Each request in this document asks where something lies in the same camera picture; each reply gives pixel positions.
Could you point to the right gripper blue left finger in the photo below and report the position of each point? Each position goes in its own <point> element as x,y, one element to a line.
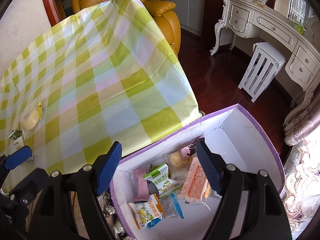
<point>105,166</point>

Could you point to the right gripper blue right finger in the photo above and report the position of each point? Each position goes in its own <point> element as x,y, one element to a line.
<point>210,166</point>

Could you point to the red white wafer packet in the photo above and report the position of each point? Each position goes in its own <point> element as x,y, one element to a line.
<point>196,187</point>

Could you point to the pink snack bar packet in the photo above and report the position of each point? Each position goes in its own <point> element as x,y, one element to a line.
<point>142,185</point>

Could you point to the green white lemon packet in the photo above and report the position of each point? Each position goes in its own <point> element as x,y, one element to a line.
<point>162,181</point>

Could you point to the orange lemon snack packet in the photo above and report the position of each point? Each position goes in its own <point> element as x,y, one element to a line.
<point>147,214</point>

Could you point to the round bread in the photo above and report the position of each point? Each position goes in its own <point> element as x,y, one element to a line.
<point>32,117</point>

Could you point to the pale round pastry in bag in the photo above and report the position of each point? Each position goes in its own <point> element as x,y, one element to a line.
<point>176,160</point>

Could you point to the purple white cardboard box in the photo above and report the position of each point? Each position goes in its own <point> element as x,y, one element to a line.
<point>230,132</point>

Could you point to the clear packet with blue strip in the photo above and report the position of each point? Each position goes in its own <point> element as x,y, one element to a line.
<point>171,207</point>

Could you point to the small green white packet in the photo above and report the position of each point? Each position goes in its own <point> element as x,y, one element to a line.
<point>16,136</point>

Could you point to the green checkered tablecloth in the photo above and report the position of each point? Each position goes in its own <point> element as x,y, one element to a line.
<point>102,75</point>

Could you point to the pink floral bedding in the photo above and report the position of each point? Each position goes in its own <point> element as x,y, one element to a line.
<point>301,190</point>

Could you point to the white slatted stool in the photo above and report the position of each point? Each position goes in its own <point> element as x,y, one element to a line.
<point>265,64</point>

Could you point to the white ornate dressing table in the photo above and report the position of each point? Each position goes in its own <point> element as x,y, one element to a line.
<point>247,20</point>

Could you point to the orange leather armchair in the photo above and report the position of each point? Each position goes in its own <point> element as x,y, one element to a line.
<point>161,11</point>

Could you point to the white wardrobe cabinet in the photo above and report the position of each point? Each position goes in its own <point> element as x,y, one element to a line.
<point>190,15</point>

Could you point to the ornate white framed mirror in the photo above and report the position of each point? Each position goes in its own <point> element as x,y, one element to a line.
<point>297,13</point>

